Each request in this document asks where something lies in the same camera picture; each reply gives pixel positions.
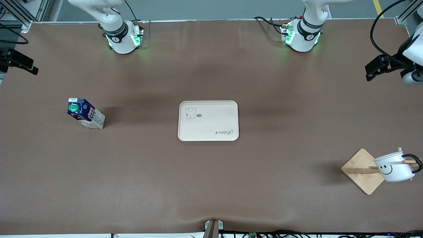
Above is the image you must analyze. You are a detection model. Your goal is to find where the blue white milk carton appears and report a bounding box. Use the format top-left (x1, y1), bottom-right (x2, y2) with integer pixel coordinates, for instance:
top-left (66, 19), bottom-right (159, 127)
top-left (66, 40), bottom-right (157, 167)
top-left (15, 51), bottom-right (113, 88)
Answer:
top-left (67, 98), bottom-right (105, 129)

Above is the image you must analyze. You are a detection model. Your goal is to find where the white smiley cup black handle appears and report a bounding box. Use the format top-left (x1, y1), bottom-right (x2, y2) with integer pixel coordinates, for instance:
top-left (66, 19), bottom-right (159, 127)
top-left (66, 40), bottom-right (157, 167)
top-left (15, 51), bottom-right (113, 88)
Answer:
top-left (373, 151), bottom-right (423, 183)

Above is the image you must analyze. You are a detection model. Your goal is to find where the wooden cup rack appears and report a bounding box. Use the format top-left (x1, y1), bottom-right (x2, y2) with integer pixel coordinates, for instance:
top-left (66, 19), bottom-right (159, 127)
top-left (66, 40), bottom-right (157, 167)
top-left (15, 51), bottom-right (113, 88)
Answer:
top-left (341, 148), bottom-right (417, 195)

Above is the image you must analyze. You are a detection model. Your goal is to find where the aluminium frame profile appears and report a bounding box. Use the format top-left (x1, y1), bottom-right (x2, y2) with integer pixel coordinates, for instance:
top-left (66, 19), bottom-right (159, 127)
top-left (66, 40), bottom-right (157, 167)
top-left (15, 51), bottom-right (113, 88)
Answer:
top-left (395, 0), bottom-right (423, 26)
top-left (0, 0), bottom-right (50, 33)

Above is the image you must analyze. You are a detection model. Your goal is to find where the black right base cable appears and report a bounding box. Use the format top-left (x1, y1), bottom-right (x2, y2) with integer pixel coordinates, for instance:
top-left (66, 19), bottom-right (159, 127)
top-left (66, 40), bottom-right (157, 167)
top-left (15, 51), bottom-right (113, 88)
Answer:
top-left (124, 0), bottom-right (139, 22)

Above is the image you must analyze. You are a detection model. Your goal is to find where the black base cable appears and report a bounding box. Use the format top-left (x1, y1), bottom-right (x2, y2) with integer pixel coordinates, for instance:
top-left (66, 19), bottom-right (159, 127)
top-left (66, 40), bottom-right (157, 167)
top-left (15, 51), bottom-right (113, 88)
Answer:
top-left (124, 0), bottom-right (139, 22)
top-left (254, 16), bottom-right (288, 35)

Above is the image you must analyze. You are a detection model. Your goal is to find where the black left base cable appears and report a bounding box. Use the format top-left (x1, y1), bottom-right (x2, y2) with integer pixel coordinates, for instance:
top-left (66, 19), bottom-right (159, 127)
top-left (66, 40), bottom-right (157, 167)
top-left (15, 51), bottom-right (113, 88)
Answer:
top-left (254, 16), bottom-right (288, 35)

